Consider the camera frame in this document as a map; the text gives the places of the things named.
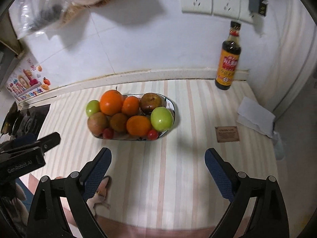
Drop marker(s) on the soy sauce bottle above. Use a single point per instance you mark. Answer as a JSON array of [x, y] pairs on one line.
[[229, 57]]

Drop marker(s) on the green apple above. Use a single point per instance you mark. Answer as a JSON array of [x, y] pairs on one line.
[[161, 119], [92, 107]]

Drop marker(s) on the dark orange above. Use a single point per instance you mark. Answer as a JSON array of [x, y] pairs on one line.
[[118, 122]]

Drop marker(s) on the cherry tomato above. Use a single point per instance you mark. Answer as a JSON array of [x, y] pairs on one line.
[[152, 134], [108, 133]]

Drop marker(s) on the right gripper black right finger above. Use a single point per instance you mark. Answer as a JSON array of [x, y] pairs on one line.
[[269, 215]]

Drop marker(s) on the striped cat table mat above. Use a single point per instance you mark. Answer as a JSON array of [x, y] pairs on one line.
[[161, 185]]

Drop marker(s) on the large orange on plate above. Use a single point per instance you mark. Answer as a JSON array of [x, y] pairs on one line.
[[111, 102]]

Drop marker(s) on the dark red apple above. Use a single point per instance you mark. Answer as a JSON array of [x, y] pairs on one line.
[[150, 101]]

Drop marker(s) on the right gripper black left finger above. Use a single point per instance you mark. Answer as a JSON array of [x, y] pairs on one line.
[[47, 217]]

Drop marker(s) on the brown label patch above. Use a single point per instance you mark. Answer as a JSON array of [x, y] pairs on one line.
[[227, 134]]

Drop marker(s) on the bright orange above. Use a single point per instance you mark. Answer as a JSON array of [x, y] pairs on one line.
[[138, 125]]

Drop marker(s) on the large brown pear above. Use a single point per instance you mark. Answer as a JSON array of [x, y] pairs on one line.
[[97, 123]]

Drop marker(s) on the colourful sticker card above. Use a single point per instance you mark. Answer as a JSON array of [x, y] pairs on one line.
[[29, 79]]

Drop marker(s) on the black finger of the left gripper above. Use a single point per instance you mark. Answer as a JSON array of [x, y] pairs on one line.
[[48, 142]]

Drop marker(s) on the clear plastic bag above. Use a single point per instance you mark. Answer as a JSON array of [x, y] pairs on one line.
[[39, 16]]

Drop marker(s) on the small orange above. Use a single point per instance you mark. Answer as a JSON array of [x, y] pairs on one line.
[[131, 106]]

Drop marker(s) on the patterned oval plate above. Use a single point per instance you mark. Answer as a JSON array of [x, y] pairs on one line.
[[167, 103]]

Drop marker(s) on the white folded paper towel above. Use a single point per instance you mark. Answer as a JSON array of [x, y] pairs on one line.
[[256, 117]]

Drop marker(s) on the black gas stove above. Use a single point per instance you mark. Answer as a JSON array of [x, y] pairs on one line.
[[18, 123]]

